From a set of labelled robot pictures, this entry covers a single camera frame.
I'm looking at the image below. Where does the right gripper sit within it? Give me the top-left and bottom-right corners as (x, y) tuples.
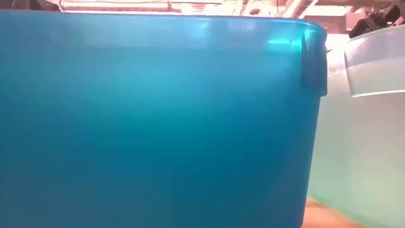
(349, 1), (405, 39)

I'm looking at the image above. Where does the green translucent plastic bin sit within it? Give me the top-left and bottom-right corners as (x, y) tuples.
(306, 24), (405, 228)

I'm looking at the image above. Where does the blue plastic bin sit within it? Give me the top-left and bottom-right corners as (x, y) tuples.
(0, 9), (328, 228)

